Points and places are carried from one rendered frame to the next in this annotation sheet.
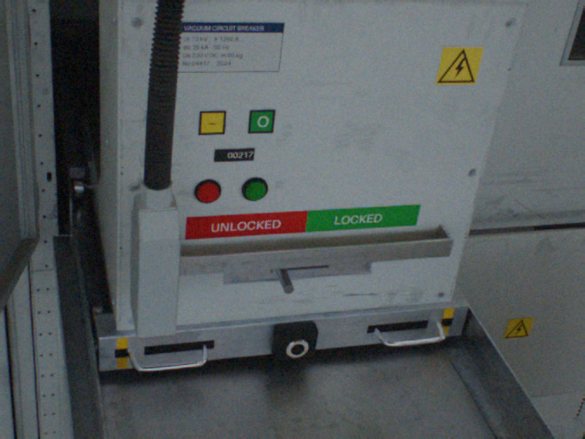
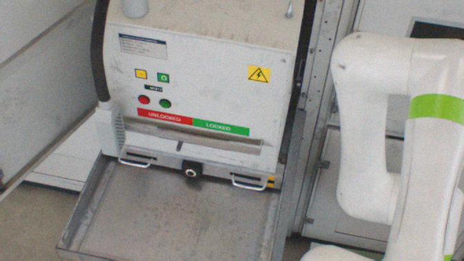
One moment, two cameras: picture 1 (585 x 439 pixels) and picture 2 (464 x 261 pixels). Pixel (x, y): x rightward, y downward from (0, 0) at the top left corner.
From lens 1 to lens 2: 79 cm
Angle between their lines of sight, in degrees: 27
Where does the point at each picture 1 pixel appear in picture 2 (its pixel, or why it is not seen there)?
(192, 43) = (126, 42)
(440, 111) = (252, 91)
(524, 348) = not seen: hidden behind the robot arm
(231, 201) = (155, 105)
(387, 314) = (239, 170)
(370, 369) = (227, 191)
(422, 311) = (257, 173)
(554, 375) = not seen: hidden behind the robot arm
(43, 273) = not seen: hidden behind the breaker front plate
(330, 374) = (207, 187)
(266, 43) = (159, 47)
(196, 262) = (136, 128)
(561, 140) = (400, 97)
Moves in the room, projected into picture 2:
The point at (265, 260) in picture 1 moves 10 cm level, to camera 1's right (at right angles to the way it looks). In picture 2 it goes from (167, 134) to (197, 150)
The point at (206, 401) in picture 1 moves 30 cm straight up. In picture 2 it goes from (146, 183) to (136, 117)
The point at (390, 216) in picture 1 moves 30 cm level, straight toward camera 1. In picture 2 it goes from (234, 129) to (158, 199)
